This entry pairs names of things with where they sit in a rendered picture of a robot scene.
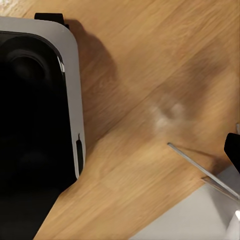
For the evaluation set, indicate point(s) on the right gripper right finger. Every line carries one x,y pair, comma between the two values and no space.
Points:
232,149

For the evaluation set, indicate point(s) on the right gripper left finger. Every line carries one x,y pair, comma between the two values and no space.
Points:
12,149

